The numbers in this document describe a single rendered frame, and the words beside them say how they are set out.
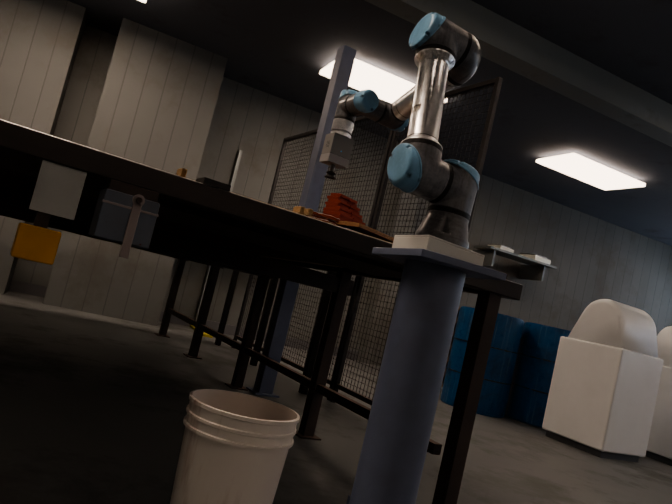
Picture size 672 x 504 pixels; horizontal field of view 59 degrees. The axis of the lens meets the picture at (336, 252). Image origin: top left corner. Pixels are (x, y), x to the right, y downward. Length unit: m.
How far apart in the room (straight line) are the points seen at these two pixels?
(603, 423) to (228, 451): 4.03
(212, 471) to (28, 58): 5.77
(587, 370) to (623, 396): 0.32
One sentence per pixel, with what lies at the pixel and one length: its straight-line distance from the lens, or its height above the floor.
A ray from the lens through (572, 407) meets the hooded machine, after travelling 5.40.
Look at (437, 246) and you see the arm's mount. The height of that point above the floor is 0.89.
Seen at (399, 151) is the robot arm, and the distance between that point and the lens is 1.59.
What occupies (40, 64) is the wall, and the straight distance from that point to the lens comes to 6.87.
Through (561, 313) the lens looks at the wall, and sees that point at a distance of 10.09.
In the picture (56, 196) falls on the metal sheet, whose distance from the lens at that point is 1.56.
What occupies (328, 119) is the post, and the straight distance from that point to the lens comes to 4.07.
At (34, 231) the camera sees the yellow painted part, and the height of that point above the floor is 0.69.
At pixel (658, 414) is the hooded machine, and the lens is 6.17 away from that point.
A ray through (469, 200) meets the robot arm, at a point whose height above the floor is 1.04.
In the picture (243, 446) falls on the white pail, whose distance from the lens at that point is 1.52.
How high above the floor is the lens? 0.69
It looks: 5 degrees up
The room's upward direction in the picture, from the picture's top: 14 degrees clockwise
